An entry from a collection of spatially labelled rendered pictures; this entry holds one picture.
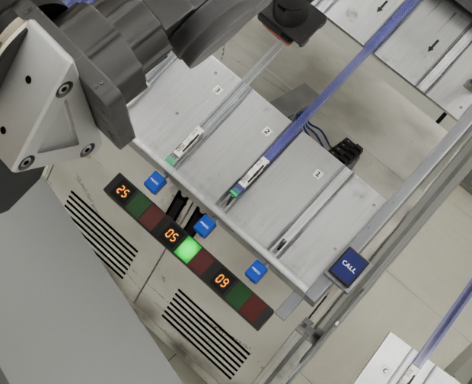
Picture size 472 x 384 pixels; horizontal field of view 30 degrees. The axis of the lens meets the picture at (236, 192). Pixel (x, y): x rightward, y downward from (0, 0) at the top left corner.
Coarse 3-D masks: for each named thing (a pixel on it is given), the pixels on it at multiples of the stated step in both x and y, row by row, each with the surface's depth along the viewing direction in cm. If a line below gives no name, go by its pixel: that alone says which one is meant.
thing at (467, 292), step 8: (464, 288) 126; (464, 296) 125; (456, 304) 125; (464, 304) 125; (448, 312) 124; (456, 312) 124; (448, 320) 124; (440, 328) 124; (448, 328) 124; (432, 336) 124; (440, 336) 124; (432, 344) 124; (424, 352) 124; (416, 360) 123; (424, 360) 123
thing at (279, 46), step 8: (320, 0) 146; (328, 0) 147; (320, 8) 146; (280, 40) 145; (272, 48) 144; (280, 48) 144; (264, 56) 144; (272, 56) 144; (256, 64) 144; (264, 64) 144; (248, 72) 143; (256, 72) 143; (248, 80) 143; (240, 88) 143; (232, 96) 142; (224, 104) 142; (216, 112) 142; (208, 120) 142; (208, 128) 142; (168, 160) 140; (176, 160) 140
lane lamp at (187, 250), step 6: (186, 240) 139; (192, 240) 139; (180, 246) 139; (186, 246) 139; (192, 246) 139; (198, 246) 139; (174, 252) 139; (180, 252) 139; (186, 252) 138; (192, 252) 138; (186, 258) 138
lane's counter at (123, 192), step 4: (124, 180) 142; (120, 184) 142; (124, 184) 142; (128, 184) 142; (116, 188) 142; (120, 188) 142; (124, 188) 142; (128, 188) 142; (132, 188) 142; (112, 192) 142; (116, 192) 142; (120, 192) 142; (124, 192) 142; (128, 192) 141; (132, 192) 141; (116, 196) 141; (120, 196) 141; (124, 196) 141; (128, 196) 141; (120, 200) 141; (124, 200) 141
